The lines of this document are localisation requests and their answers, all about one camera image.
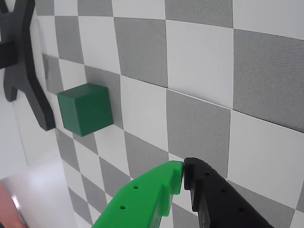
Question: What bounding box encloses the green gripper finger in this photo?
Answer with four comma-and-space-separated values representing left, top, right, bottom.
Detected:
91, 161, 185, 228

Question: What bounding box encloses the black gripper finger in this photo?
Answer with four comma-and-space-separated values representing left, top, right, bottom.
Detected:
182, 157, 275, 228

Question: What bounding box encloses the dark green dice cube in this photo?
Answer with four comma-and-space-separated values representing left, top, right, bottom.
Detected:
57, 83, 114, 138

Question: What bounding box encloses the person's bare forearm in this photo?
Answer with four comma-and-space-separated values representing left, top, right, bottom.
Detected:
0, 184, 27, 228

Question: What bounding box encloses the grey white checkerboard mat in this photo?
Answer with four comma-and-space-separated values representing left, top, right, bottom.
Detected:
35, 0, 304, 228

